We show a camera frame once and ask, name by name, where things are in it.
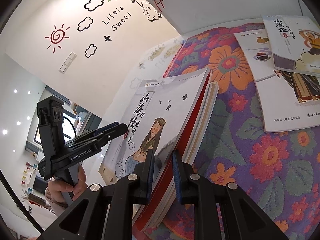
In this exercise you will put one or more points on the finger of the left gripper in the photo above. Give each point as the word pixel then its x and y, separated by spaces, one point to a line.
pixel 110 134
pixel 107 127

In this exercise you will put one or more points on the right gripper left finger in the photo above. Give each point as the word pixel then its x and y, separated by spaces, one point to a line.
pixel 105 212

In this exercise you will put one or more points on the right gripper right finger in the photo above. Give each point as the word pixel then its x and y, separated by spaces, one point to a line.
pixel 221 212

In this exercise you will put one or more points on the white lady mythology book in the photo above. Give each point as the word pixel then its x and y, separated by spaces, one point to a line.
pixel 156 117

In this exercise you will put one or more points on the white wisdom stories book one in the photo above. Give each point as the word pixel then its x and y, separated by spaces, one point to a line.
pixel 288 101

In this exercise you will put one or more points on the white monkey mythology book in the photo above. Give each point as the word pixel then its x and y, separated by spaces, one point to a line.
pixel 294 42

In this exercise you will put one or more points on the person's left hand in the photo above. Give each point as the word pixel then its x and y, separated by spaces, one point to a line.
pixel 56 188

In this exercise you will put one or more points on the floral woven tablecloth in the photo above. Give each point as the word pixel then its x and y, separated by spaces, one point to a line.
pixel 280 171

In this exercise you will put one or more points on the white bookshelf cabinet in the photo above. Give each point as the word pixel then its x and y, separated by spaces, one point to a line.
pixel 186 16

